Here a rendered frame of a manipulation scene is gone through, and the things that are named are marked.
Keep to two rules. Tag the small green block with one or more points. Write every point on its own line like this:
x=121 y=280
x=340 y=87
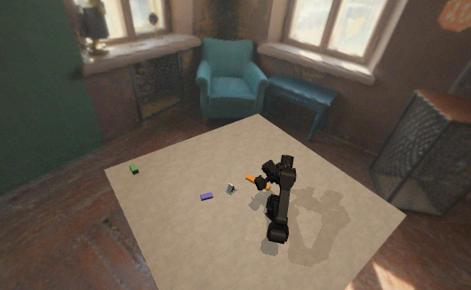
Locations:
x=134 y=168

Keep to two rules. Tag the purple rectangular block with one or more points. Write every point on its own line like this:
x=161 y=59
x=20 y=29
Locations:
x=206 y=196

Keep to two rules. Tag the orange bar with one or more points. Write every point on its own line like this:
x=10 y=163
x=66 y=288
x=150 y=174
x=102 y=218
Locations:
x=251 y=179

